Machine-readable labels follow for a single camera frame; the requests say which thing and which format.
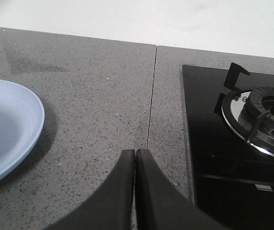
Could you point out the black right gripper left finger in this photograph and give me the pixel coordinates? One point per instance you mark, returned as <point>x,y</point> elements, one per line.
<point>110,206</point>

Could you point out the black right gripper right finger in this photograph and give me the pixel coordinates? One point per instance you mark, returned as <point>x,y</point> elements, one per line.
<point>159,205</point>

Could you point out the light blue plate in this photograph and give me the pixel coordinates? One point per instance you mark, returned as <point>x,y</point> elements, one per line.
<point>22,118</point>

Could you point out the black glass gas stove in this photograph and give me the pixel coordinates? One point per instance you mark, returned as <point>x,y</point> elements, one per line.
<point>234,184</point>

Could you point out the gas burner with grate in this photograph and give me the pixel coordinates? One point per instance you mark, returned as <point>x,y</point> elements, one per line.
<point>249,113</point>

